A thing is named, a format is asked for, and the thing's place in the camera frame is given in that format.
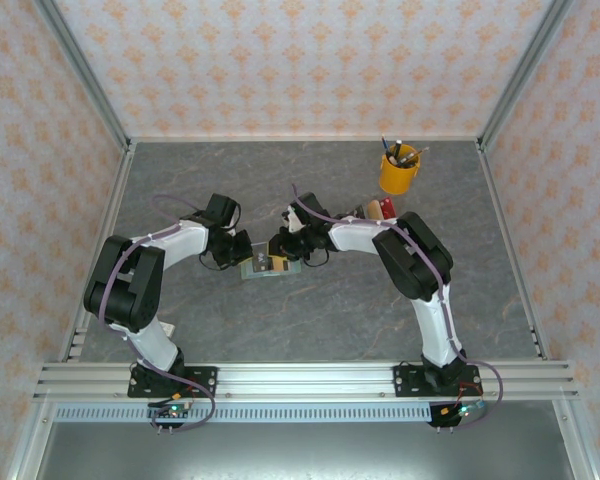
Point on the blue pen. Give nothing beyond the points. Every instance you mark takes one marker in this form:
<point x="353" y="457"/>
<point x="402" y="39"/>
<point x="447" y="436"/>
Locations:
<point x="384" y="144"/>

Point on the grey pen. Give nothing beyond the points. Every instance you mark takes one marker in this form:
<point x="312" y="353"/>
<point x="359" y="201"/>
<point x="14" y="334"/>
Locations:
<point x="406" y="159"/>

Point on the grey metal base sheet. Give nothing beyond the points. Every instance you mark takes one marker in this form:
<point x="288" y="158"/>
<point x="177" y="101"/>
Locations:
<point x="305" y="455"/>

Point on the striped pencil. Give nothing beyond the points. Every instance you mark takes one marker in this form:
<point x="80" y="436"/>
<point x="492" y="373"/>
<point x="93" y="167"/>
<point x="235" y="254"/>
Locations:
<point x="420" y="151"/>

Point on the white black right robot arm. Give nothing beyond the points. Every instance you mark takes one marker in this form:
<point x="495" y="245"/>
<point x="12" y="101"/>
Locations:
<point x="437" y="330"/>

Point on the yellow pen cup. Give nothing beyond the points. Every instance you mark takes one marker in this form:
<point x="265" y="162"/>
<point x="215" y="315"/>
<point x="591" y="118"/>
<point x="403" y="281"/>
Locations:
<point x="397" y="180"/>

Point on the clear patterned credit card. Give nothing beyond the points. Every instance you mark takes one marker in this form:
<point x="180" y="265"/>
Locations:
<point x="358" y="212"/>

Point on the aluminium table edge rail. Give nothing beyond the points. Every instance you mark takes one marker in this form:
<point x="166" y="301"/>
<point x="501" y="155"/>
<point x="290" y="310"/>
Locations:
<point x="507" y="225"/>
<point x="111" y="200"/>

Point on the aluminium frame leg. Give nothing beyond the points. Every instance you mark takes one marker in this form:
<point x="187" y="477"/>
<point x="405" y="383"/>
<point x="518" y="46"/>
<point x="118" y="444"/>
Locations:
<point x="27" y="450"/>
<point x="580" y="450"/>

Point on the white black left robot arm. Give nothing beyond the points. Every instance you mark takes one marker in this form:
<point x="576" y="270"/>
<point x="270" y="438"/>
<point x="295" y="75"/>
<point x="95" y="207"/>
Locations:
<point x="145" y="345"/>

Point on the black marker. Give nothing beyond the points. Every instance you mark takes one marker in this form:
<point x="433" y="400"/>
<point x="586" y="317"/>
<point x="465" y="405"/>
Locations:
<point x="396" y="149"/>

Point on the aluminium frame post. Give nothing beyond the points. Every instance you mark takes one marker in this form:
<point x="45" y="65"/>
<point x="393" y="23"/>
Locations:
<point x="520" y="75"/>
<point x="87" y="75"/>

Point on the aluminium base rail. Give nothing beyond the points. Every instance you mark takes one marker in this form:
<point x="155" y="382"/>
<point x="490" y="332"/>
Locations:
<point x="305" y="380"/>

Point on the wooden red card rack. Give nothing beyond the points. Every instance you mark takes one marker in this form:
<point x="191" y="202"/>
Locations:
<point x="387" y="207"/>

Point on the small white red-marked card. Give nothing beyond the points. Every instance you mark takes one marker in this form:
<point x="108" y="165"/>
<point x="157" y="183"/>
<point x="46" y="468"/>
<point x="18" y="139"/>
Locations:
<point x="169" y="330"/>

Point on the mint green card holder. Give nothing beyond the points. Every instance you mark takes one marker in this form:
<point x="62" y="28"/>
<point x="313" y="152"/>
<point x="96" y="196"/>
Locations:
<point x="294" y="269"/>

